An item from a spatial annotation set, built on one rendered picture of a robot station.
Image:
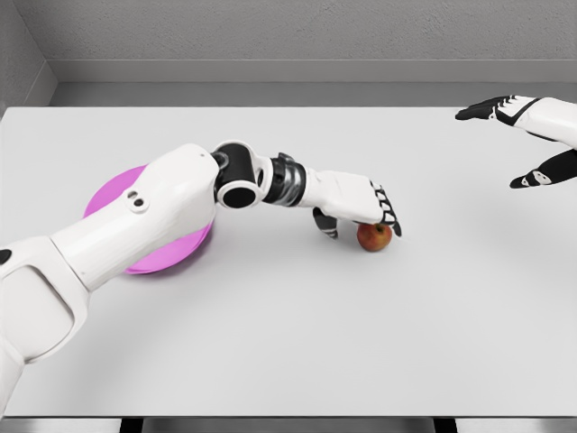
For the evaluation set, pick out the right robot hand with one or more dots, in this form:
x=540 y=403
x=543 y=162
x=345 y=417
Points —
x=536 y=113

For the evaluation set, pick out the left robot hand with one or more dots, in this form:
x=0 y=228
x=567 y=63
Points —
x=349 y=198

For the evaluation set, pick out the red apple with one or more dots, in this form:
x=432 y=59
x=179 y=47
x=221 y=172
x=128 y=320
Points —
x=374 y=236

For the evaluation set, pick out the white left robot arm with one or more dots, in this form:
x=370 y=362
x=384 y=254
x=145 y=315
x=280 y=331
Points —
x=149 y=203

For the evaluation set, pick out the pink plate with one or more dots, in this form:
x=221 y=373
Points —
x=180 y=255

